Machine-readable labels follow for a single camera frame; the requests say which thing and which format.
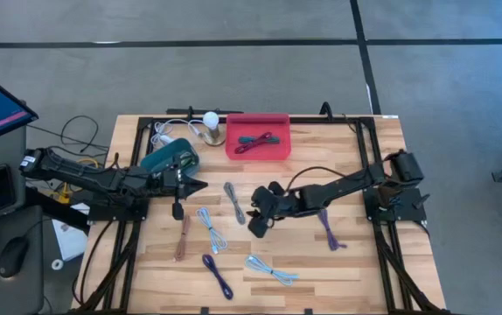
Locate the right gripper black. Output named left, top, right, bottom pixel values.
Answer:
left=247, top=181, right=303, bottom=240

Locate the maroon braided cable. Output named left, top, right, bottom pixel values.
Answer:
left=234, top=131, right=274, bottom=155

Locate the white lamp power cable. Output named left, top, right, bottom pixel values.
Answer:
left=150, top=117, right=206, bottom=150

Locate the black floor cable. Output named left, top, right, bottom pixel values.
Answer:
left=26, top=115, right=110, bottom=154

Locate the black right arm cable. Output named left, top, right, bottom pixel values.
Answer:
left=284, top=164, right=352, bottom=193

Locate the black aluminium table frame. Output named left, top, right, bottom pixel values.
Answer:
left=73, top=101, right=449, bottom=315

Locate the white bulb brass lamp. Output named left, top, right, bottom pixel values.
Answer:
left=200, top=111, right=227, bottom=148

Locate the light blue usb cable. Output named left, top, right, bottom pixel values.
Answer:
left=244, top=255, right=300, bottom=287
left=195, top=206, right=229, bottom=255

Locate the white paper sheet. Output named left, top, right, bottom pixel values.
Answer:
left=52, top=203, right=89, bottom=263

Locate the purple braided cable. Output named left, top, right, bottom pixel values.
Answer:
left=318, top=208, right=348, bottom=253

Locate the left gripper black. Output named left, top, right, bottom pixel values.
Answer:
left=159, top=164, right=209, bottom=221

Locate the black computer mouse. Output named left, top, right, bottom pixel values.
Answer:
left=0, top=235, right=31, bottom=279

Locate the navy blue braided cable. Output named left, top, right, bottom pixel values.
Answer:
left=201, top=254, right=234, bottom=301

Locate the teal plastic bin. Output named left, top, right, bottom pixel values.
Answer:
left=140, top=137, right=200, bottom=179

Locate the yellow clamp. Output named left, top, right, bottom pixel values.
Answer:
left=58, top=181, right=73, bottom=206

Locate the pink brown braided cable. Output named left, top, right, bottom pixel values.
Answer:
left=173, top=213, right=192, bottom=263

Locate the grey braided cable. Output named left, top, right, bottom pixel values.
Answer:
left=223, top=181, right=247, bottom=226

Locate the red plastic tray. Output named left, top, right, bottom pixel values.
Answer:
left=225, top=113, right=292, bottom=161

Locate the teal black braided cable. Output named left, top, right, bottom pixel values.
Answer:
left=238, top=135, right=281, bottom=146

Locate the grey side desk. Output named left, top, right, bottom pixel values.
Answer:
left=0, top=126, right=45, bottom=315

